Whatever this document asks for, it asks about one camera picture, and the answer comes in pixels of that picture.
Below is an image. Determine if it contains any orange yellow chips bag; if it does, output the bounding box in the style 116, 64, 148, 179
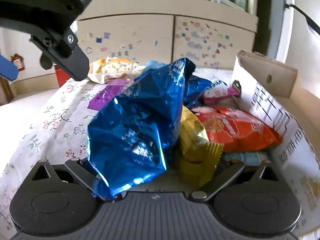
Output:
88, 56, 139, 84

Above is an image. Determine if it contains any purple snack bag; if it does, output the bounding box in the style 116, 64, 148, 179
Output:
89, 78, 140, 112

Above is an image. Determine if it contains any light blue yellow snack packet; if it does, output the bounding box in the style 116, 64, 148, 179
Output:
221, 152, 272, 167

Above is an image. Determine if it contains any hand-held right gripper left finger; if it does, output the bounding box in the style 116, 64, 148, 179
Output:
31, 158, 94, 195

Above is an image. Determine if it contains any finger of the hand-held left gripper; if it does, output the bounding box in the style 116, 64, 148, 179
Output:
30, 29, 90, 82
0, 54, 19, 81

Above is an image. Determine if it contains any beige cabinet with stickers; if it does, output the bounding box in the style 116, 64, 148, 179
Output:
75, 0, 259, 68

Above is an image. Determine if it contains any white door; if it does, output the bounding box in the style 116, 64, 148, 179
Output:
275, 0, 320, 78

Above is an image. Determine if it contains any black cable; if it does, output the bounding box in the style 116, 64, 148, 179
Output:
285, 3, 320, 34

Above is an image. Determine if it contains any red noodle snack bag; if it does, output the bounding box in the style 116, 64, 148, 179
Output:
191, 106, 283, 153

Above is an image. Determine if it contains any brown wooden door frame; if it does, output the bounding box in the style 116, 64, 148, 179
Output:
0, 76, 15, 105

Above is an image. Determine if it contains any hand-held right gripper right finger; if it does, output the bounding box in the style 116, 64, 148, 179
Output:
189, 160, 283, 203

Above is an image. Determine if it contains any red cardboard box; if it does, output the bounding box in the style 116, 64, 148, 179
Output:
54, 64, 74, 87

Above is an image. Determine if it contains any pink white snack packet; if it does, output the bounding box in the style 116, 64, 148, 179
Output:
202, 80, 241, 105

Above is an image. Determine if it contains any red house wall sticker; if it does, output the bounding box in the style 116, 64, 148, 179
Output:
11, 54, 25, 70

